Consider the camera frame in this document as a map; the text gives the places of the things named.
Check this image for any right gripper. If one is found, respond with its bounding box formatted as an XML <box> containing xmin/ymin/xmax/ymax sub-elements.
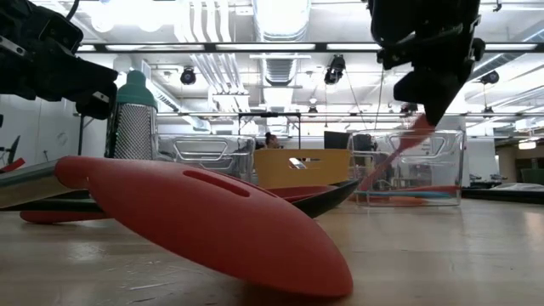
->
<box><xmin>367</xmin><ymin>0</ymin><xmax>487</xmax><ymax>128</ymax></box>

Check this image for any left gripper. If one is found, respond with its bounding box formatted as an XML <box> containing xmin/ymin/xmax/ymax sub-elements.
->
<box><xmin>0</xmin><ymin>0</ymin><xmax>120</xmax><ymax>121</ymax></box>

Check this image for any teal silicone spatula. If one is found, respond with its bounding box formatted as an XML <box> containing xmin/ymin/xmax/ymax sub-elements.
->
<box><xmin>354</xmin><ymin>190</ymin><xmax>461</xmax><ymax>200</ymax></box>

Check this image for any orange silicone spatula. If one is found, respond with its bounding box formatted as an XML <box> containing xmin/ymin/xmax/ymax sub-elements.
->
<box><xmin>348</xmin><ymin>184</ymin><xmax>461</xmax><ymax>208</ymax></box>

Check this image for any dark red silicone spoon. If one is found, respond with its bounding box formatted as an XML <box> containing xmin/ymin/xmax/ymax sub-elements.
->
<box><xmin>19</xmin><ymin>184</ymin><xmax>341</xmax><ymax>225</ymax></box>

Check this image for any clear plastic bin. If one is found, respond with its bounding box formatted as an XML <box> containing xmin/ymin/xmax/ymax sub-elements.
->
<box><xmin>157</xmin><ymin>133</ymin><xmax>257</xmax><ymax>183</ymax></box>
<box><xmin>348</xmin><ymin>129</ymin><xmax>467</xmax><ymax>208</ymax></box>

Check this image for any black monitor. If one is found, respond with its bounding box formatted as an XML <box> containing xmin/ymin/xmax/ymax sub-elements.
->
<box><xmin>323</xmin><ymin>130</ymin><xmax>352</xmax><ymax>150</ymax></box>

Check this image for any green bin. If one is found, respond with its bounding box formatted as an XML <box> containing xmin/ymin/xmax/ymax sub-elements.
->
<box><xmin>520</xmin><ymin>167</ymin><xmax>544</xmax><ymax>187</ymax></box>

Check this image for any person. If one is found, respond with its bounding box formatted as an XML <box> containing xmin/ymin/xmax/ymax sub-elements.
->
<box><xmin>263</xmin><ymin>131</ymin><xmax>282</xmax><ymax>150</ymax></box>

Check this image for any steel box grater teal handle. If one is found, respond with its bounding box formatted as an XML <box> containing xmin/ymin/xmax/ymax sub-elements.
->
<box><xmin>105</xmin><ymin>70</ymin><xmax>159</xmax><ymax>162</ymax></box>

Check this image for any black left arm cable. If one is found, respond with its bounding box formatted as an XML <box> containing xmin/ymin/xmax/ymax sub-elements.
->
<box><xmin>64</xmin><ymin>0</ymin><xmax>82</xmax><ymax>20</ymax></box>

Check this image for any black handled red spatula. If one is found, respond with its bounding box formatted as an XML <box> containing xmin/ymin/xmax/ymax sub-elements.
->
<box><xmin>0</xmin><ymin>178</ymin><xmax>361</xmax><ymax>220</ymax></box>

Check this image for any red slotted spoon steel handle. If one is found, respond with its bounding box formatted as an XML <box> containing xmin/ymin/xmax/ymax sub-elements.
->
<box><xmin>0</xmin><ymin>155</ymin><xmax>354</xmax><ymax>298</ymax></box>

